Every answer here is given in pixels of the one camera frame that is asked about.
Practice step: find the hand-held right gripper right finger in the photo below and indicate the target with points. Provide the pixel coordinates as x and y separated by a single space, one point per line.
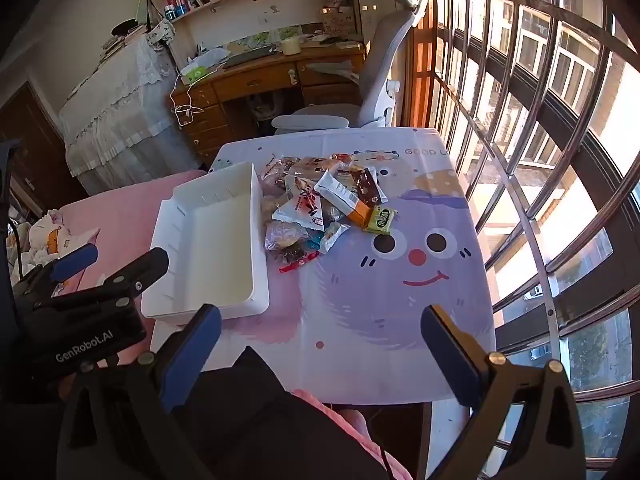
450 355

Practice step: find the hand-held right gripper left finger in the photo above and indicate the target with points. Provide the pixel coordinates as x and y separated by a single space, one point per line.
190 355

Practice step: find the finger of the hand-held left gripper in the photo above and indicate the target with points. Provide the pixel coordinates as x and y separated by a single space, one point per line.
75 260
145 267

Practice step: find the white plastic tray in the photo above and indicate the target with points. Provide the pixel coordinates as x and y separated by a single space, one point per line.
215 240

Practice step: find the clear crumbly cookie packet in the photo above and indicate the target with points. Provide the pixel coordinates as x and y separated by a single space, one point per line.
282 235
268 206

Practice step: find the red-edged clear packet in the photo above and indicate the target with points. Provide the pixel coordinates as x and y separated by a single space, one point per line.
300 260

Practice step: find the clear nut cluster packet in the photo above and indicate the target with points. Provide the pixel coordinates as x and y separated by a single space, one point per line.
280 167
272 187

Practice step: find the green snack packet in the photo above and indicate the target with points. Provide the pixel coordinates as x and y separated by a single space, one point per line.
380 220

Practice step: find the brown snack packet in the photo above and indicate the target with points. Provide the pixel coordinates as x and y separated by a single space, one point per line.
365 185

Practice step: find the white and orange biscuit packet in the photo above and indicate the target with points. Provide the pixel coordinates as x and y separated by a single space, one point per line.
340 195

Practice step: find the clear bread packet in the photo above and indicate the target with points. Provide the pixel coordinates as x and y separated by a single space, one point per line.
312 166

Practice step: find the printed quilt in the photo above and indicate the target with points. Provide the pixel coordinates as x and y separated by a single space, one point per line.
55 237

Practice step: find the pink blanket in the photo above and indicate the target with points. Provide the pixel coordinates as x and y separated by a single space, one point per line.
125 215

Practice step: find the person's dark clothing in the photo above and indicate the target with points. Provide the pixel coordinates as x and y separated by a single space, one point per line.
260 410

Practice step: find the pink fleece cloth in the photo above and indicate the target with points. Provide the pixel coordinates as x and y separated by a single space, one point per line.
360 435

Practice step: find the brown wooden door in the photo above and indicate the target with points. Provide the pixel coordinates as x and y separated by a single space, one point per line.
30 135

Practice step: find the white lace cover cloth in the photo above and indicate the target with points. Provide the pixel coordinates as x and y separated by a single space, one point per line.
115 110

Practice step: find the green tissue box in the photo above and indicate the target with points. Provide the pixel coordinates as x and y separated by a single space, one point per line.
195 74

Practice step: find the trash bin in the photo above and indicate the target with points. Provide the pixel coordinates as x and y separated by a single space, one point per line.
265 107

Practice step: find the wooden desk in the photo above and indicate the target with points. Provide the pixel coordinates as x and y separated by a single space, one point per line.
260 77

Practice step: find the snack packets on table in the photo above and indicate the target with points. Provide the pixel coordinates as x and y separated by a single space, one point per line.
341 156

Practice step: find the floral cloth bag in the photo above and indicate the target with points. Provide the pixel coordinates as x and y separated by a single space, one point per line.
162 32

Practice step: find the dark keyboard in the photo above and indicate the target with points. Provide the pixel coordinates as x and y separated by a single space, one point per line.
250 55

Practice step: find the window with metal grille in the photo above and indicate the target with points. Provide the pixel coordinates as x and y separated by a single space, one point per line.
550 110

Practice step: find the grey office chair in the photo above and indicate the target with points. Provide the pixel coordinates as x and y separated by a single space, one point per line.
390 60

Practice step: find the wooden bookshelf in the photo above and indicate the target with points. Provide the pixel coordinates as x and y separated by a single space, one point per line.
300 7

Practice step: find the cardboard box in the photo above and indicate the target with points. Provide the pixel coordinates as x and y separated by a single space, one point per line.
340 22

